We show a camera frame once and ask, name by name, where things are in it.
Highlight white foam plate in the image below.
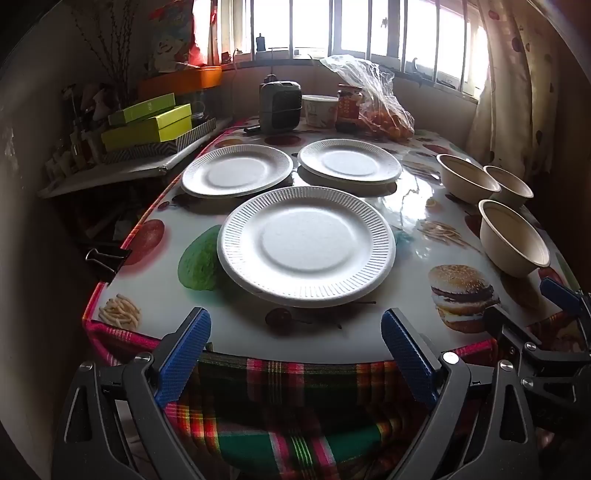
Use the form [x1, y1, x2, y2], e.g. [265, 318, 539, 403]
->
[297, 138, 402, 185]
[217, 186, 397, 308]
[181, 144, 294, 199]

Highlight cluster of small bottles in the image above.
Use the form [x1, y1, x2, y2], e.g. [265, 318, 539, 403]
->
[44, 85, 112, 178]

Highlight chevron pattern box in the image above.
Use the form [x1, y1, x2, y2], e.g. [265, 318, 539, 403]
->
[102, 117, 217, 163]

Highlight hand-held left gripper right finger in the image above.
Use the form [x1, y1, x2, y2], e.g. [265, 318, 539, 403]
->
[381, 308, 541, 480]

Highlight lime green flat box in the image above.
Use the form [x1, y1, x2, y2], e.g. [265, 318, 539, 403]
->
[100, 104, 193, 152]

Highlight white shelf board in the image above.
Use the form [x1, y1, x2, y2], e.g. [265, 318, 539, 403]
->
[38, 115, 234, 199]

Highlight colourful gift bag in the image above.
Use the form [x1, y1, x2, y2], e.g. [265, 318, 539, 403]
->
[148, 0, 197, 75]

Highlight beige paper bowl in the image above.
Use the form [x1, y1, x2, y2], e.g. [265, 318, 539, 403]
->
[436, 154, 502, 205]
[483, 165, 534, 208]
[478, 199, 551, 278]

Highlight white paper tub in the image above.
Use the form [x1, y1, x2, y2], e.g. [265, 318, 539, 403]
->
[301, 94, 340, 129]

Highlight glass jar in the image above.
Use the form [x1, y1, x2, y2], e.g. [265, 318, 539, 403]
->
[191, 90, 220, 121]

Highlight bare decorative branches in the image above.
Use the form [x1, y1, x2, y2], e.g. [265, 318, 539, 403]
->
[69, 0, 139, 97]

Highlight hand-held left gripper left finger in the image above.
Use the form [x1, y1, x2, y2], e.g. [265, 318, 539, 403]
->
[51, 307, 212, 480]

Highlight food print tablecloth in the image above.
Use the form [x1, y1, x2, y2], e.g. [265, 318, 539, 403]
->
[82, 117, 585, 365]

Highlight barred window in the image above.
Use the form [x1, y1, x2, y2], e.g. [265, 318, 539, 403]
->
[208, 0, 490, 100]

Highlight plastic bag of oranges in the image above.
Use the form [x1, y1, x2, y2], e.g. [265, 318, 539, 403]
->
[320, 54, 415, 140]

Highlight dark green flat box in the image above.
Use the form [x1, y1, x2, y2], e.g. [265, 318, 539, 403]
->
[108, 93, 177, 127]

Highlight orange box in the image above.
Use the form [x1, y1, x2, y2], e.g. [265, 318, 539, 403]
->
[137, 66, 223, 100]

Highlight red label jar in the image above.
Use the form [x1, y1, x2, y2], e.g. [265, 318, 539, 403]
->
[335, 84, 365, 134]

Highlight black binder clip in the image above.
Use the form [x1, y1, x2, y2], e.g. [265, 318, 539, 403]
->
[84, 248, 132, 280]

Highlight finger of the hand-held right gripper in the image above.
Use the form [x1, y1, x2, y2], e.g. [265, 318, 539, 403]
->
[539, 277, 591, 324]
[482, 305, 546, 358]

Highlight small grey heater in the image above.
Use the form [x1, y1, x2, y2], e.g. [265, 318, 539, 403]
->
[259, 79, 303, 134]

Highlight plaid blanket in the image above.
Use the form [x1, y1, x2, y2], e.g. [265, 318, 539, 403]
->
[83, 318, 591, 480]

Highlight cream printed curtain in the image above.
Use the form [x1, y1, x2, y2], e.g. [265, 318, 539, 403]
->
[466, 0, 568, 171]

